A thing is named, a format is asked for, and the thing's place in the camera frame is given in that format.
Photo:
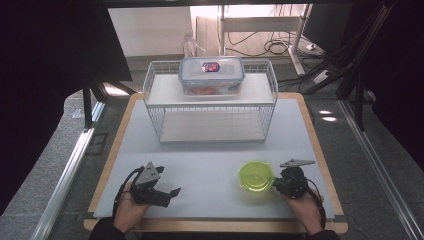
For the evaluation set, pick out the dark curtain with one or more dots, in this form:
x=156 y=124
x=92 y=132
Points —
x=40 y=83
x=403 y=73

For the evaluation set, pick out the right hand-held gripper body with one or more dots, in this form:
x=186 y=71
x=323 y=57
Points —
x=295 y=185

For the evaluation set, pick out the translucent green plastic bowl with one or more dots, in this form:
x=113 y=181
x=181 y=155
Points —
x=256 y=178

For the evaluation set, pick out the white power strip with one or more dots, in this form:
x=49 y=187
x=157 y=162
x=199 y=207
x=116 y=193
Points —
x=321 y=77

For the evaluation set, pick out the dark monitor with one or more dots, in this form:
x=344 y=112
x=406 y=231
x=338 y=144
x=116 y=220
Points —
x=326 y=26

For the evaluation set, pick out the small white plug adaptor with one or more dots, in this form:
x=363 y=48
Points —
x=310 y=46

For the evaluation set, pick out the black metal stand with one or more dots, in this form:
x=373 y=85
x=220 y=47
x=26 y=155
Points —
x=360 y=100
x=87 y=106

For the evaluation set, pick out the white desk frame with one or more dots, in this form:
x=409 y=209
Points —
x=256 y=24

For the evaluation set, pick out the aluminium floor rail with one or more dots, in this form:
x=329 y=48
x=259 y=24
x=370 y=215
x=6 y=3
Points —
x=376 y=160
x=66 y=180

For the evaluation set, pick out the grey table mat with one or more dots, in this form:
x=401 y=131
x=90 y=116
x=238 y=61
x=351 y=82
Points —
x=206 y=160

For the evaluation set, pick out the person's left hand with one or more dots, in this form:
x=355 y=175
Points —
x=130 y=213

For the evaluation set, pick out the clear spray bottle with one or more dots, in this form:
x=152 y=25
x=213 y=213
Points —
x=189 y=45

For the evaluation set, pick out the clear plastic lidded food container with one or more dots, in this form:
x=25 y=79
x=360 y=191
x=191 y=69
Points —
x=213 y=80

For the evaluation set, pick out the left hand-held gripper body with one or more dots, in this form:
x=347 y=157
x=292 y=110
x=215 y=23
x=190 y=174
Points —
x=146 y=193

